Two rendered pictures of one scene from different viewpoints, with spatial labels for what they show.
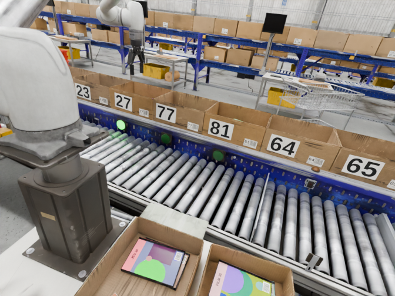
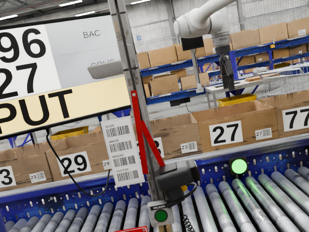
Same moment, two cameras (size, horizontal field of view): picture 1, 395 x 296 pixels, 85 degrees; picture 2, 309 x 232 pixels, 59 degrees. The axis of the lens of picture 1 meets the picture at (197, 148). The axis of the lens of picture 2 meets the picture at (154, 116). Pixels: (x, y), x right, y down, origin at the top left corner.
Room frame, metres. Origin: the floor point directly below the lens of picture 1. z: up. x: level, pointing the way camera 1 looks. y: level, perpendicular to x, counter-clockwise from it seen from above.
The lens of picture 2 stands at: (0.38, 1.31, 1.36)
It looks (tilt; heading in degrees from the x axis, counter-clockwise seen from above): 10 degrees down; 342
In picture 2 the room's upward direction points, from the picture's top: 12 degrees counter-clockwise
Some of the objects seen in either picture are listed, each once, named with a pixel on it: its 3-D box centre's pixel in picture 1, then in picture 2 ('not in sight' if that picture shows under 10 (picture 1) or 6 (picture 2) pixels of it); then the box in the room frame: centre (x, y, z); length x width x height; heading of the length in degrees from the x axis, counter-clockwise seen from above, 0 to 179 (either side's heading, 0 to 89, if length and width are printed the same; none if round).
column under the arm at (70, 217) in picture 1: (73, 207); not in sight; (0.53, 0.41, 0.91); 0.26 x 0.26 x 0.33; 76
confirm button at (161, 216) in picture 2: not in sight; (161, 215); (1.07, 1.13, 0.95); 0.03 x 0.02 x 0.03; 70
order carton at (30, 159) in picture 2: not in sight; (26, 165); (2.06, 1.60, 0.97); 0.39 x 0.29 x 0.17; 69
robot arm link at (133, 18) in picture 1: (133, 15); (215, 18); (1.59, 0.51, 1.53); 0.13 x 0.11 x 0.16; 91
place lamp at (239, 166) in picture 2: (120, 124); (239, 166); (1.46, 0.60, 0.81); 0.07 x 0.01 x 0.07; 70
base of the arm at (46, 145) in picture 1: (56, 130); not in sight; (0.52, 0.40, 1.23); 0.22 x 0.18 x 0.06; 71
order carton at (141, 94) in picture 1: (142, 99); (231, 124); (1.65, 0.48, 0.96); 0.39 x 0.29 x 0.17; 70
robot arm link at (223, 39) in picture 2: (136, 34); (221, 40); (1.59, 0.50, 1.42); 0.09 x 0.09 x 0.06
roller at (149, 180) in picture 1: (159, 170); not in sight; (1.07, 0.22, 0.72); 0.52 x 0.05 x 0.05; 160
